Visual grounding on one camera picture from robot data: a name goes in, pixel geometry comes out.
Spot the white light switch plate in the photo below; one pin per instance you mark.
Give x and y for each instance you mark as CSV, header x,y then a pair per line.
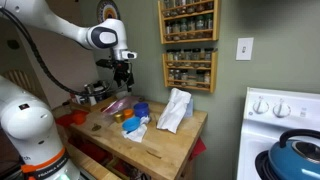
x,y
244,48

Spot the dark blue plastic cup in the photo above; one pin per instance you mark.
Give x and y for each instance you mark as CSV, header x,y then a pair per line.
x,y
141,109

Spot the white electric stove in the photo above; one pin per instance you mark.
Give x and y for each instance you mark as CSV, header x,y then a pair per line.
x,y
263,133

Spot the wooden butcher block table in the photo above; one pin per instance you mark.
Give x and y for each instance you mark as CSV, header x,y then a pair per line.
x,y
160,150

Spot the small gold cup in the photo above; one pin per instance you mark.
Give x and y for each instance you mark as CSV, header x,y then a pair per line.
x,y
119,117

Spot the small orange cup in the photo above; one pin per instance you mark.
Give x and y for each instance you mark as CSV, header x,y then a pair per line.
x,y
128,113

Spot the light blue plastic bowl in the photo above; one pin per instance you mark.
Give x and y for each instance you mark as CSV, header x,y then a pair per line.
x,y
131,124

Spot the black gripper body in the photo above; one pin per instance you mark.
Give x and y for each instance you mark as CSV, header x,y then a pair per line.
x,y
122,71

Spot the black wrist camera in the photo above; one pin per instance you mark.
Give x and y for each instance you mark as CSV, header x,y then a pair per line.
x,y
105,63

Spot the black stove burner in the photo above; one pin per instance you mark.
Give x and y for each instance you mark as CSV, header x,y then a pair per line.
x,y
261,165

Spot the red hanging cloth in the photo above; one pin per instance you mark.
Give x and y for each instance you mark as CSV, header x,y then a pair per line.
x,y
198,148

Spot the wooden spice rack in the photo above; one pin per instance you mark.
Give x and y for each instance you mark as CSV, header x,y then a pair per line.
x,y
189,87
188,40

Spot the crumpled white tissue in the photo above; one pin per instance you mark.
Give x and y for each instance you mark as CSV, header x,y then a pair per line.
x,y
136,134

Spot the clear zip lock bag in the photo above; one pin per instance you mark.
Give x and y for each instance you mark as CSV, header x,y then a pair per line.
x,y
116,105

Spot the white stove knob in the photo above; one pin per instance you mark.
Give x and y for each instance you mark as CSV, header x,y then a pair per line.
x,y
281,109
260,106

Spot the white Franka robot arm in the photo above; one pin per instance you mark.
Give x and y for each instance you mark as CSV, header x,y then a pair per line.
x,y
30,120

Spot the wooden spice tray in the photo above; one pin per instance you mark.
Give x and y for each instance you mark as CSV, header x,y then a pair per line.
x,y
96,106

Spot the wooden chair back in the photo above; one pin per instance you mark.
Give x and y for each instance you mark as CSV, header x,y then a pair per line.
x,y
18,78

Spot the red silicone mat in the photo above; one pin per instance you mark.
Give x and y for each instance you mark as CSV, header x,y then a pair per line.
x,y
63,120

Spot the large white paper towel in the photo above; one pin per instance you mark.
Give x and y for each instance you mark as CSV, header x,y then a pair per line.
x,y
173,110

